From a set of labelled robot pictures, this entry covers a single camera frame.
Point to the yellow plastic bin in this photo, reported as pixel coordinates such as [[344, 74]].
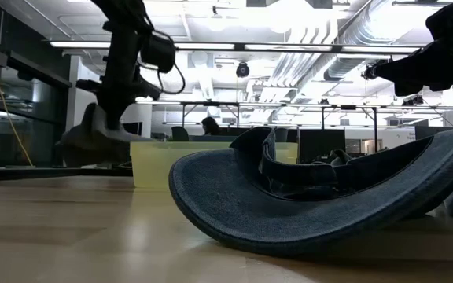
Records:
[[155, 165]]

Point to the black ceiling spotlight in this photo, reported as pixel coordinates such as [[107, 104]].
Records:
[[242, 69], [368, 72]]

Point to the black office chair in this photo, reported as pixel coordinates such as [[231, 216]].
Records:
[[180, 134]]

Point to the blue hooded sweatshirt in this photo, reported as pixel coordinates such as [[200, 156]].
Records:
[[230, 204]]

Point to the person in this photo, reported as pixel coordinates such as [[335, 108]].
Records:
[[211, 126]]

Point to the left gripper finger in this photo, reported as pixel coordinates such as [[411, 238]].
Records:
[[114, 112]]

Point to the silver ceiling air duct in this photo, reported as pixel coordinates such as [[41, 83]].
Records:
[[368, 23]]

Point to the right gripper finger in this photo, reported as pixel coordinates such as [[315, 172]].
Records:
[[419, 67], [403, 89]]

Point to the overhead LED light bar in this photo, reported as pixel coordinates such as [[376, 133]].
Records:
[[250, 46]]

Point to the black aluminium rig frame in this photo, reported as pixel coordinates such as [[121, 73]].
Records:
[[53, 171]]

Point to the grey cap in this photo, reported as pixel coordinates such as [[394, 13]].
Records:
[[89, 145]]

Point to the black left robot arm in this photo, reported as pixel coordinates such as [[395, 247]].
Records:
[[120, 12]]

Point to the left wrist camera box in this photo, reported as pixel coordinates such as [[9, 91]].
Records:
[[157, 51]]

